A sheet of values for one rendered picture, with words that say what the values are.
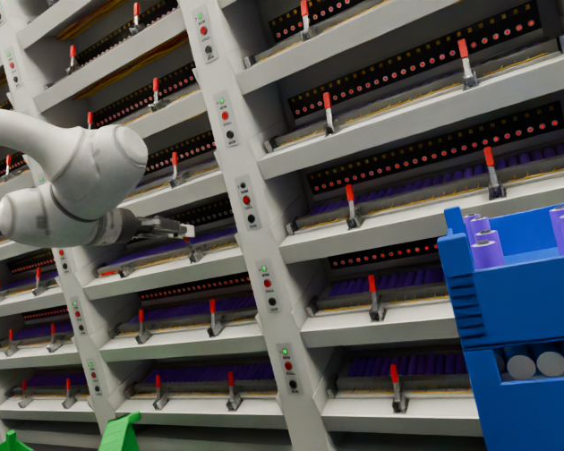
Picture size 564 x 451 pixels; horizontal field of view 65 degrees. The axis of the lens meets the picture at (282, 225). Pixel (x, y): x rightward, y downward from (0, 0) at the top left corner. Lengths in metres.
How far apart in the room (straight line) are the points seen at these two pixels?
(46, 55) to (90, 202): 0.92
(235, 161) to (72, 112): 0.74
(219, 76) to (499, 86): 0.57
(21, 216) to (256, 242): 0.46
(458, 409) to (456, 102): 0.58
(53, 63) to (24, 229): 0.89
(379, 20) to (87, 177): 0.58
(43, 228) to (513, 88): 0.81
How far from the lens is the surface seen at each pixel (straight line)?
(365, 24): 0.92
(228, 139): 1.02
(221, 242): 1.15
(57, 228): 0.85
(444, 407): 1.00
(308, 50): 0.95
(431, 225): 0.86
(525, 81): 0.84
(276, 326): 1.03
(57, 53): 1.69
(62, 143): 0.77
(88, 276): 1.48
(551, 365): 0.37
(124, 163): 0.75
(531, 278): 0.34
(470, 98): 0.85
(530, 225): 0.63
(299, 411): 1.10
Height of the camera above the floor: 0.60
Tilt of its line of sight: 1 degrees down
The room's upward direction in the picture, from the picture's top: 14 degrees counter-clockwise
